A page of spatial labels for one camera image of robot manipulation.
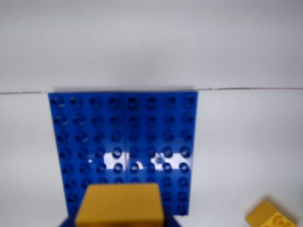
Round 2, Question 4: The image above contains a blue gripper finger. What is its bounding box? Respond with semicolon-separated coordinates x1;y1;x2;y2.
58;211;80;227
162;205;183;227

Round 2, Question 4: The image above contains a yellow 2x2 block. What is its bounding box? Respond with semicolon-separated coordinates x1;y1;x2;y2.
74;183;165;227

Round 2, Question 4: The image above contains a yellow 2x4 block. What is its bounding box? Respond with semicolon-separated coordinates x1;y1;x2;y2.
245;195;298;227

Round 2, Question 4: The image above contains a white board sheet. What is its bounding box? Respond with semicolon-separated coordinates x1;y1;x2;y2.
0;0;303;95
0;87;303;227

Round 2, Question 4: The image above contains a blue 8x8 base plate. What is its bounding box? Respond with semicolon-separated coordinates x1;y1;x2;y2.
48;91;198;217

